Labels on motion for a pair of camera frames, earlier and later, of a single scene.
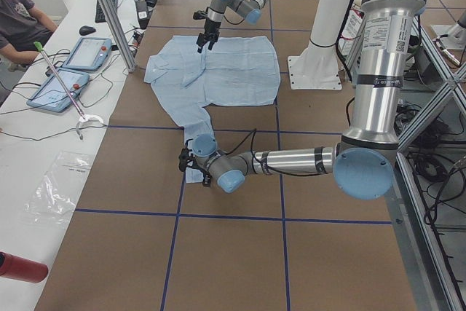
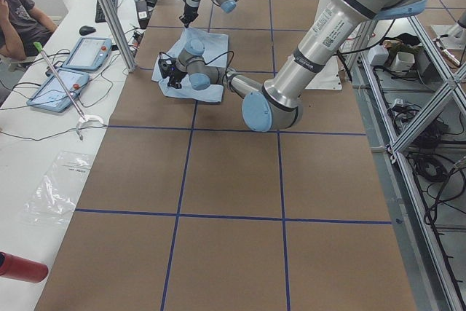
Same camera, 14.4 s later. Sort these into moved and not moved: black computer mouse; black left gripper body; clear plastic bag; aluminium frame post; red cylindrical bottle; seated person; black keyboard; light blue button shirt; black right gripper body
Moved: light blue button shirt; black right gripper body; black left gripper body
Not moved: aluminium frame post; clear plastic bag; red cylindrical bottle; seated person; black keyboard; black computer mouse
